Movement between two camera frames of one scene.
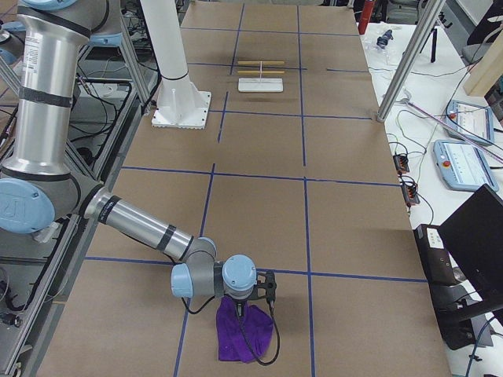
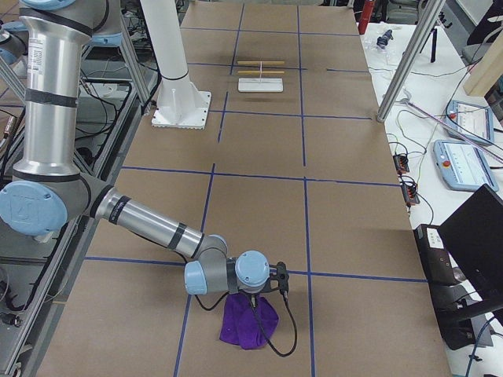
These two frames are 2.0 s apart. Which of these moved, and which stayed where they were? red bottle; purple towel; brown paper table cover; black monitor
Moved: purple towel
Stayed: black monitor; brown paper table cover; red bottle
